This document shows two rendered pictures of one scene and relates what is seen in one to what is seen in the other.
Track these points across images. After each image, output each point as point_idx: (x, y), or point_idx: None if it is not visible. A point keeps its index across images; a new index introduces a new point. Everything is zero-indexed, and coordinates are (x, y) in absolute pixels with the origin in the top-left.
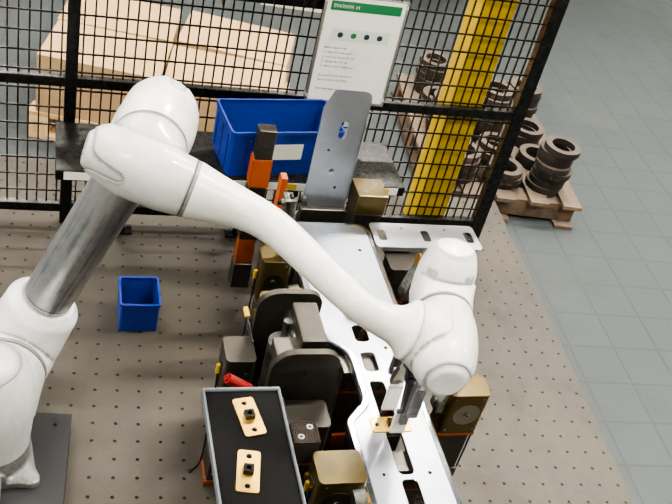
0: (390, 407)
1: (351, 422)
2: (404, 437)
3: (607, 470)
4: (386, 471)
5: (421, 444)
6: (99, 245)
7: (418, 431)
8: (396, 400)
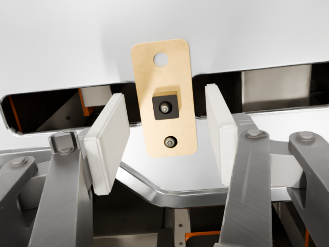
0: (125, 116)
1: (170, 201)
2: (212, 68)
3: None
4: (327, 138)
5: (239, 17)
6: None
7: (186, 17)
8: (117, 116)
